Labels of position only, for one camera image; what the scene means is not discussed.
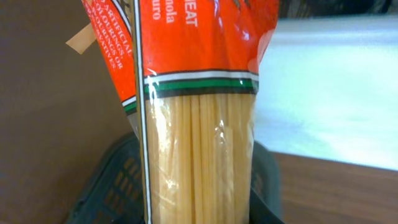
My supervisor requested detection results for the red spaghetti packet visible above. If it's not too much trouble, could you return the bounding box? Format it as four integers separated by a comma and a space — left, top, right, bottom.
68, 0, 279, 223

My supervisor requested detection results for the grey plastic mesh basket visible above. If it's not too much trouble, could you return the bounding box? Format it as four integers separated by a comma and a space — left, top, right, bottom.
65, 133, 282, 224

